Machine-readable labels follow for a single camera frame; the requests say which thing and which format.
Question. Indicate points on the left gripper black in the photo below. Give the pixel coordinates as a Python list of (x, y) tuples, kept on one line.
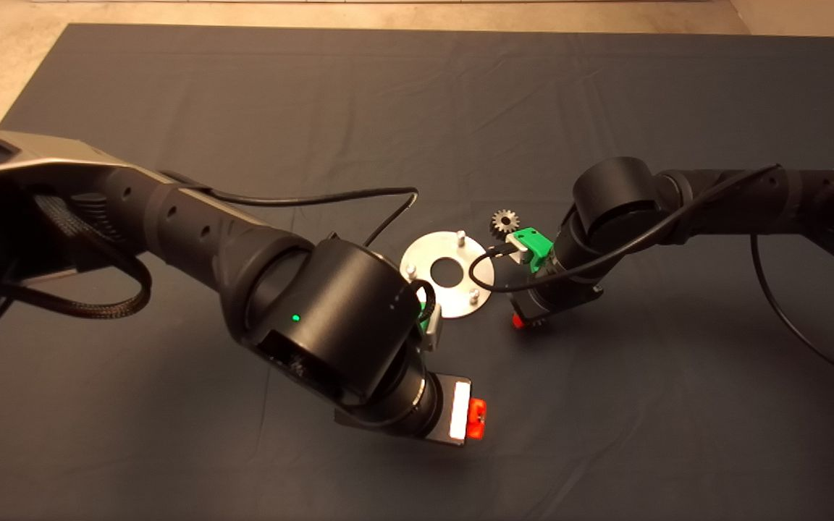
[(461, 409)]

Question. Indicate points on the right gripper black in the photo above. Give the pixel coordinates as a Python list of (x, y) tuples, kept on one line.
[(562, 304)]

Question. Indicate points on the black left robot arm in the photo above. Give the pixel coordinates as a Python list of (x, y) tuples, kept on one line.
[(192, 224)]

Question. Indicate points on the round metal carrier plate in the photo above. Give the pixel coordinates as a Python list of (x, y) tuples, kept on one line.
[(460, 297)]

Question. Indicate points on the dark table cloth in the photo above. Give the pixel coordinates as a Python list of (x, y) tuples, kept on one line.
[(316, 87)]

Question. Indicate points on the right wrist green camera mount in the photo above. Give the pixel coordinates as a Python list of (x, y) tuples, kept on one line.
[(536, 246)]

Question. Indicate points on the wrist green camera mount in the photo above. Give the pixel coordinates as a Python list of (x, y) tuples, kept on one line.
[(536, 246), (426, 318)]

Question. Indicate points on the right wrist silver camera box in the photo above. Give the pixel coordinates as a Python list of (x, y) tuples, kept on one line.
[(518, 242)]

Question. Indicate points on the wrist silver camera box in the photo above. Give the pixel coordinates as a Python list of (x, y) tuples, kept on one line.
[(436, 333), (518, 242)]

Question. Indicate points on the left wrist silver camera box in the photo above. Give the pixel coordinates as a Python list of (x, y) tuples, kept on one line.
[(436, 333)]

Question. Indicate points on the left wrist green camera mount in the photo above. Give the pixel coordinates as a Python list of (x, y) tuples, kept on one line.
[(426, 318)]

